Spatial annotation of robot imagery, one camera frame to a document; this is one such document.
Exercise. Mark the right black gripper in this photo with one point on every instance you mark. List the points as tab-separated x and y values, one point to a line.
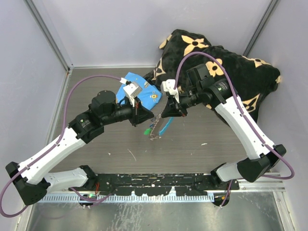
173	109

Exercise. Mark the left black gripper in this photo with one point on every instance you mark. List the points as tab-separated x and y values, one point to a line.
139	113

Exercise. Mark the bunch of coloured keys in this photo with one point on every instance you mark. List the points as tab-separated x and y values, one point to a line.
149	129

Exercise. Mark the white blue large keyring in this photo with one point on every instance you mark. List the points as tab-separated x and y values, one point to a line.
159	126

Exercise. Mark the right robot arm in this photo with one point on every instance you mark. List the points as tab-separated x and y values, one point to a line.
260	150

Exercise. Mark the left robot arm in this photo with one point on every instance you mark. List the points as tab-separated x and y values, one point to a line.
33	179

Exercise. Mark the blue space print cloth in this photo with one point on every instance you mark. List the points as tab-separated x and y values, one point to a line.
149	96

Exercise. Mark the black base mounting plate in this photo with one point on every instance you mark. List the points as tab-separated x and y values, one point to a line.
184	184

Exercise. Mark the black floral plush pillow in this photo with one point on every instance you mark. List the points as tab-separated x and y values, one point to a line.
253	78

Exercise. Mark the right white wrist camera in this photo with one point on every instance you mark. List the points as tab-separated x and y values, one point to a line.
168	86

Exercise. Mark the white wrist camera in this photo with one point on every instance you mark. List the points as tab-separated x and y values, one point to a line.
168	86
131	90

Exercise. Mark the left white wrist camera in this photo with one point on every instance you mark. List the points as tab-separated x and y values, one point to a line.
131	90

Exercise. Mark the aluminium frame rail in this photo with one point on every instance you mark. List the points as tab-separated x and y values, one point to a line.
264	183

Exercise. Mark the slotted cable duct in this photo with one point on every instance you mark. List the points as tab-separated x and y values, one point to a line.
171	198

